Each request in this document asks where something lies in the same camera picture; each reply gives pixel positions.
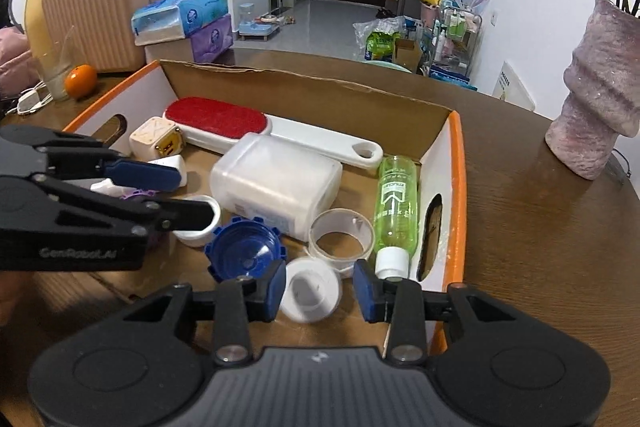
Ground blue flat packet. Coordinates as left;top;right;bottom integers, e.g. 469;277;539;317
430;67;476;90

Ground plastic bag with green packet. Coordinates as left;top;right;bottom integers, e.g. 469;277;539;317
353;17;416;62

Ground blue pet feeder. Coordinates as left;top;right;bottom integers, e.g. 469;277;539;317
237;3;280;42

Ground white charger with cable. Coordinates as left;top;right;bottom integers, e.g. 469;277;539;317
15;79;53;115

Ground translucent white plastic container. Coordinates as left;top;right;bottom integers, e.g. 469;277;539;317
209;133;344;242

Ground white and purple small item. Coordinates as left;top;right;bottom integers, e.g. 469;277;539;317
90;179;166;208

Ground orange cardboard box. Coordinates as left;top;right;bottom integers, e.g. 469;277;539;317
62;59;468;358

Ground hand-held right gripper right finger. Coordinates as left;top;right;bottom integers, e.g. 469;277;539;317
353;258;516;367

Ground green plastic bottle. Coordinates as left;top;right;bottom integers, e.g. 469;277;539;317
374;154;420;280

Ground black cable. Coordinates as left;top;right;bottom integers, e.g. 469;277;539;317
607;147;633;180

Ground white board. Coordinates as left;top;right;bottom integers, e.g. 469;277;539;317
492;61;536;112

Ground white plug adapter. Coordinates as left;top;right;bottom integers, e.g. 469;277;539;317
147;156;188;188

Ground red and white lint brush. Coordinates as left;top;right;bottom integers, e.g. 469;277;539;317
163;96;384;178

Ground small white cup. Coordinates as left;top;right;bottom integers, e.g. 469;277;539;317
172;195;222;249

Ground small brown carton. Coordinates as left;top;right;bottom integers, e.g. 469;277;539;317
392;38;425;72

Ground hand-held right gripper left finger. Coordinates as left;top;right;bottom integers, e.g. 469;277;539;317
122;259;288;367

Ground beige and yellow cube toy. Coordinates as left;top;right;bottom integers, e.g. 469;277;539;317
129;117;185;160

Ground blue notched cap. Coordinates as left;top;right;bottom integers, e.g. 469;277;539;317
204;216;287;284

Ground wire trolley rack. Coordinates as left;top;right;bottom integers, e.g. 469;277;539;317
420;0;483;80

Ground green plastic basin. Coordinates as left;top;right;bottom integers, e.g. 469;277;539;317
364;59;411;75

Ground blue tissue pack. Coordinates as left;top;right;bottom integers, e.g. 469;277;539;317
131;0;228;46

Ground orange fruit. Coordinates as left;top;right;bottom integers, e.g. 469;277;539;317
63;64;98;98

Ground white round cap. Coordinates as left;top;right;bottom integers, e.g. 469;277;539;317
280;256;344;325

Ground purple and white tissue pack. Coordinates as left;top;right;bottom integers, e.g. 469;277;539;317
145;13;235;66

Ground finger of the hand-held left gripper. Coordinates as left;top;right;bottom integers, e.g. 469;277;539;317
0;124;183;192
30;177;221;236

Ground clear measuring cup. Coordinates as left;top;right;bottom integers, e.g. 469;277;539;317
34;24;76;102

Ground pink bucket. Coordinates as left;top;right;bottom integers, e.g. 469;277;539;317
419;1;441;28

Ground yellow thermos bottle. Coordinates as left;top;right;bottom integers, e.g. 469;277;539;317
10;0;60;62

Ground white plastic ring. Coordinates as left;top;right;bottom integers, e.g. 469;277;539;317
307;208;376;279

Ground pink textured vase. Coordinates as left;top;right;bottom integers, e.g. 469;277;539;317
545;0;640;181

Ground pink cloth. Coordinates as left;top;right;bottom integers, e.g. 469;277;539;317
0;27;45;100

